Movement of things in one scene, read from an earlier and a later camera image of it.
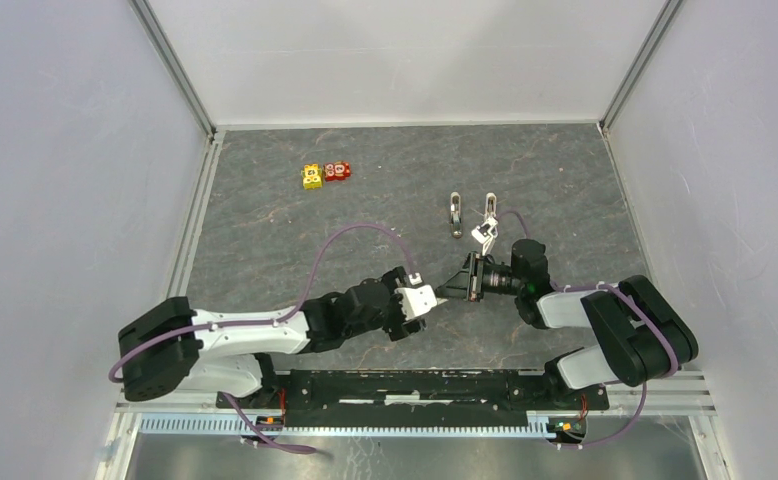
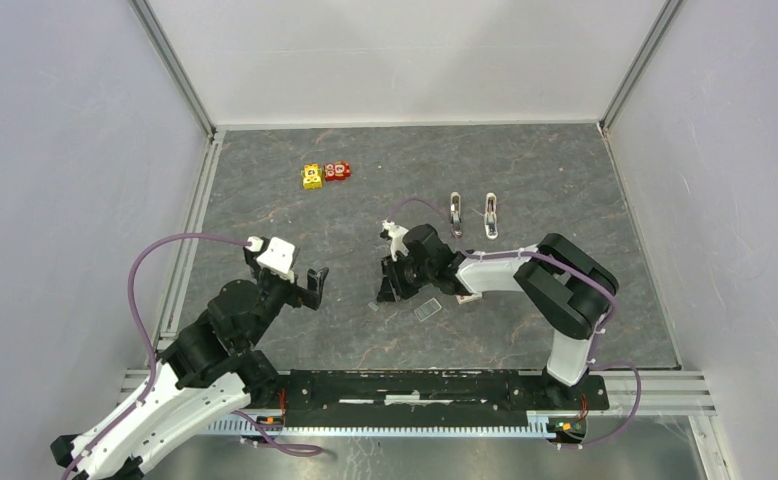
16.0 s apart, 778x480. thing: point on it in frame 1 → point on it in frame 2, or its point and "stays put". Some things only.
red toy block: x=337 y=171 stays put
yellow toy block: x=312 y=176 stays put
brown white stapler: x=456 y=215 stays put
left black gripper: x=398 y=329 → x=310 y=295
